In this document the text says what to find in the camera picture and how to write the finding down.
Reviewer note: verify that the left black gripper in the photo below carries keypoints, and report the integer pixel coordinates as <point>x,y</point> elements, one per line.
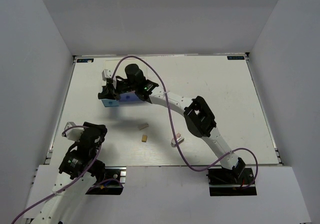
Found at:
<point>103,132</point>

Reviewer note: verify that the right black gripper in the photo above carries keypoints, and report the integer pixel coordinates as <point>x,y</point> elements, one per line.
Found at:
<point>108,92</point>

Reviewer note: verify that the small blue drawer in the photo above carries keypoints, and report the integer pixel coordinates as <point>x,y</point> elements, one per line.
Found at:
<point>111,103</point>

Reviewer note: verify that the pink white mini stapler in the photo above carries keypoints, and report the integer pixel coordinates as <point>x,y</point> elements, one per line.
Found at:
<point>177,140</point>

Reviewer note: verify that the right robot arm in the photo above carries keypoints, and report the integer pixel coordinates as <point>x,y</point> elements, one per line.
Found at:
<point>198,116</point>

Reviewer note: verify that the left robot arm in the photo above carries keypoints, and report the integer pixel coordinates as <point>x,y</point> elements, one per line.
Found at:
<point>78,171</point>

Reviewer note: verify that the white drawer cabinet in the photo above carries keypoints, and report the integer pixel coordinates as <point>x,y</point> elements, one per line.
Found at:
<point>107,66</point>

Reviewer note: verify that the left corner label sticker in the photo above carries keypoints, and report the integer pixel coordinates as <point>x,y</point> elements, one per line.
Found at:
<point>85,60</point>

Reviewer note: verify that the corner label sticker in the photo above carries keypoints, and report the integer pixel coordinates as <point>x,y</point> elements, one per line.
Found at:
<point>235,57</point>
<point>85,60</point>

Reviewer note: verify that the grey white eraser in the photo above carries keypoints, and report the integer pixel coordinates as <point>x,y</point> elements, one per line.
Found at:
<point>143,126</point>

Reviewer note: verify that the tan yellow eraser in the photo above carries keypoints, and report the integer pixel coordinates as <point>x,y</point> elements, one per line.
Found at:
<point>144,138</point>

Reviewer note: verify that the right corner label sticker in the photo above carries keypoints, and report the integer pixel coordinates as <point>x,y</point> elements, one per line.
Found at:
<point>235,57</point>

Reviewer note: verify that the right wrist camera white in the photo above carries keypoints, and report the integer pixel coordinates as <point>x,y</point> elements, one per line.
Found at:
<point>107,77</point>

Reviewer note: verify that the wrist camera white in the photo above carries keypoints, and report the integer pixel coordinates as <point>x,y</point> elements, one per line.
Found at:
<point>107,77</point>
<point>72,131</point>

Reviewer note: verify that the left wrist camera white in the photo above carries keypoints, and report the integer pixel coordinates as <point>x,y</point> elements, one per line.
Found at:
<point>72,131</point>

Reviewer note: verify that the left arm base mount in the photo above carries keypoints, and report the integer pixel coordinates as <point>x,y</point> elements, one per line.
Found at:
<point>112,184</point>

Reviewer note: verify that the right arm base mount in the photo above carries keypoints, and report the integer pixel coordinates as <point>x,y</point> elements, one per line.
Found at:
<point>222,184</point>

